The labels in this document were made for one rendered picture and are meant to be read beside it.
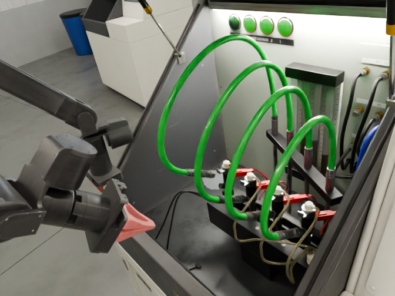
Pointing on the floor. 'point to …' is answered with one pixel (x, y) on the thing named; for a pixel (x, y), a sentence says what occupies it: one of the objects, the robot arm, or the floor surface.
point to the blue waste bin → (76, 31)
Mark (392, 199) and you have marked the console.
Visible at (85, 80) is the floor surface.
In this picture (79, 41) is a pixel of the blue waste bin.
